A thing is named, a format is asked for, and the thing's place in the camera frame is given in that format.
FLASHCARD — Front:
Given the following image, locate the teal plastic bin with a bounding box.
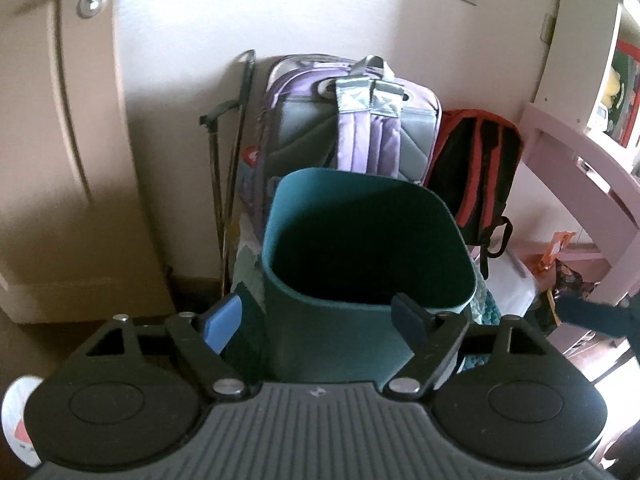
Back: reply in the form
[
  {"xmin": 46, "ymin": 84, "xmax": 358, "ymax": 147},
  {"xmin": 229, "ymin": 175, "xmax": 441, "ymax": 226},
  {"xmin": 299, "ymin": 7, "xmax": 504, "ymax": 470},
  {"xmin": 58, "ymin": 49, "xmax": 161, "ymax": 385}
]
[{"xmin": 261, "ymin": 167, "xmax": 477, "ymax": 385}]

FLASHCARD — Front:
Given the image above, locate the black folding walking stick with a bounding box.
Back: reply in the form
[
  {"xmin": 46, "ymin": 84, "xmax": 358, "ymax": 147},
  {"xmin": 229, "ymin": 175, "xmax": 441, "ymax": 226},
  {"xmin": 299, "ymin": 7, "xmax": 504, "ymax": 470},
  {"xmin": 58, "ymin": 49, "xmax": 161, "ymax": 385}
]
[{"xmin": 198, "ymin": 49, "xmax": 257, "ymax": 302}]

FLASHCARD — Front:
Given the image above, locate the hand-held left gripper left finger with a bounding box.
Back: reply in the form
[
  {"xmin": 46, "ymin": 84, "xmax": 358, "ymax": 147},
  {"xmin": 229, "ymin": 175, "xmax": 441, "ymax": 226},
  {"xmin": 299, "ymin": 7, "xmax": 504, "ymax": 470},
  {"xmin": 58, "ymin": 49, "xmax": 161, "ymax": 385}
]
[{"xmin": 85, "ymin": 295, "xmax": 249, "ymax": 402}]

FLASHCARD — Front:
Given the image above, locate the pink wooden furniture frame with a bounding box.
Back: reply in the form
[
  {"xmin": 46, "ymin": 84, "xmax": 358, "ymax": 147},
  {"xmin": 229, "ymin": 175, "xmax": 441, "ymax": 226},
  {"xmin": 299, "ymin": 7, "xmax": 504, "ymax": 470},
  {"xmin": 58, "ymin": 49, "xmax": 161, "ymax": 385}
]
[{"xmin": 515, "ymin": 102, "xmax": 640, "ymax": 307}]

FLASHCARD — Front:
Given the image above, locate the teal white crocheted blanket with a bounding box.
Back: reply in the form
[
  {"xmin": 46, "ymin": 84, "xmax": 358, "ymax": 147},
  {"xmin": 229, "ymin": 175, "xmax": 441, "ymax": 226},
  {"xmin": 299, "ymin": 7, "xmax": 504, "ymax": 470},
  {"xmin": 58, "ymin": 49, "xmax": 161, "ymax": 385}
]
[{"xmin": 457, "ymin": 259, "xmax": 502, "ymax": 372}]

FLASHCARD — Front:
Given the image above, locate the white bookshelf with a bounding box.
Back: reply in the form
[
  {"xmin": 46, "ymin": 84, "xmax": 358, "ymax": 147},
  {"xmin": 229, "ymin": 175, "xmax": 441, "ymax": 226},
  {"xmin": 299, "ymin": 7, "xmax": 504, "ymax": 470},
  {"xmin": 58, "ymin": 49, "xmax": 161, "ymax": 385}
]
[{"xmin": 536, "ymin": 0, "xmax": 640, "ymax": 181}]

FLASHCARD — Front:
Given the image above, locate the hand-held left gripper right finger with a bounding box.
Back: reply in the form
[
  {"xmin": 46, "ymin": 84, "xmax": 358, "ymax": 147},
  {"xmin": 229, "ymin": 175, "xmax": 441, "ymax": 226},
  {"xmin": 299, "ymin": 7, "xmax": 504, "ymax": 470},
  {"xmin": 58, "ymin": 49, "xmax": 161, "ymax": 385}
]
[{"xmin": 384, "ymin": 292, "xmax": 551, "ymax": 402}]

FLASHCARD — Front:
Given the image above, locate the black red backpack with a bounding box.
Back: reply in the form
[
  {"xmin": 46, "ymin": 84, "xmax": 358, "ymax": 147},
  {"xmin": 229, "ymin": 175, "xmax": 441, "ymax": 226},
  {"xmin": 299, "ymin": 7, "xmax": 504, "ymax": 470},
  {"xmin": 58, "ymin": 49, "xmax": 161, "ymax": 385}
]
[{"xmin": 422, "ymin": 109, "xmax": 523, "ymax": 281}]

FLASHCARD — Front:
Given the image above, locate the purple grey backpack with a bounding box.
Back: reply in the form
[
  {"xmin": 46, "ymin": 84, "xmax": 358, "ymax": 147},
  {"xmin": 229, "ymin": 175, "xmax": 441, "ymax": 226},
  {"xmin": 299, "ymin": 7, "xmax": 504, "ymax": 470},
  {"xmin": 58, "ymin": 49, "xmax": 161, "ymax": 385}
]
[{"xmin": 239, "ymin": 54, "xmax": 443, "ymax": 241}]

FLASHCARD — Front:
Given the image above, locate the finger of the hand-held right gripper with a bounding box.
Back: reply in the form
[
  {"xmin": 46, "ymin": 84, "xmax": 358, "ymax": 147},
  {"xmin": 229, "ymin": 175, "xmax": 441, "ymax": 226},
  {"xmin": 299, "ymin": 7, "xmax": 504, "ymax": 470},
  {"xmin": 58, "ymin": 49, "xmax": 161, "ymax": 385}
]
[{"xmin": 556, "ymin": 294, "xmax": 632, "ymax": 339}]

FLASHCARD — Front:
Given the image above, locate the orange snack packet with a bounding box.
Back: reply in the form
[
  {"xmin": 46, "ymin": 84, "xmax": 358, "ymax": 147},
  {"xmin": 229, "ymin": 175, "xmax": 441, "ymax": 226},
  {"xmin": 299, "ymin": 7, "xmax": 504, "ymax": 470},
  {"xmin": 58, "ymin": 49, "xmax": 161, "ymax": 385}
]
[{"xmin": 529, "ymin": 230, "xmax": 577, "ymax": 280}]

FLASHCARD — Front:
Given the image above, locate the beige door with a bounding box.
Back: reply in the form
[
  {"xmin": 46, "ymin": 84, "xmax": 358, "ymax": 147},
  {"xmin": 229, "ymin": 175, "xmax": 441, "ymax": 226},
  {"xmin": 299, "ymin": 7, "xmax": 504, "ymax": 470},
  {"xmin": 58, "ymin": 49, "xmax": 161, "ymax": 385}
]
[{"xmin": 0, "ymin": 0, "xmax": 177, "ymax": 326}]

